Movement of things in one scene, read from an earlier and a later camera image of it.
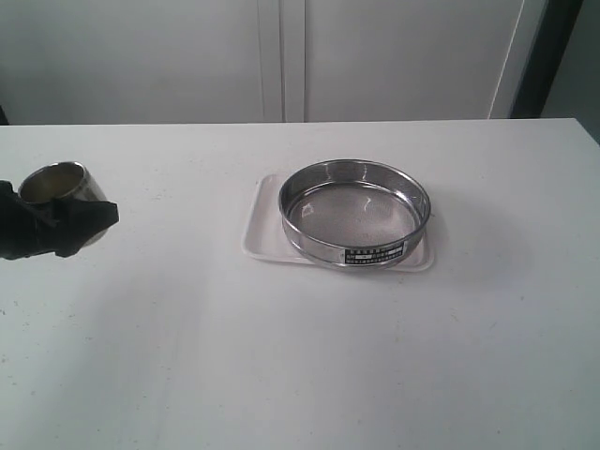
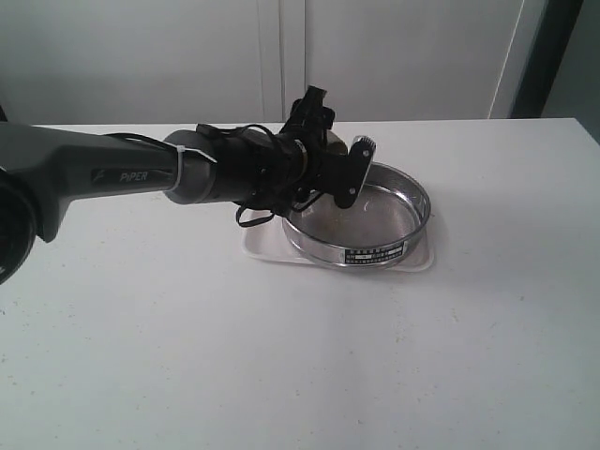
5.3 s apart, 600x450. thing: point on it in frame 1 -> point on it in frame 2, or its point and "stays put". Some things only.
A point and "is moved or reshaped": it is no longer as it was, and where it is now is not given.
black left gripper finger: [69, 223] -> [357, 165]
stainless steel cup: [65, 180] is moved or reshaped
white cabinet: [172, 62] stays put
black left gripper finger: [12, 207] -> [309, 119]
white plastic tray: [264, 233] stays put
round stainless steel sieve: [352, 214] stays put
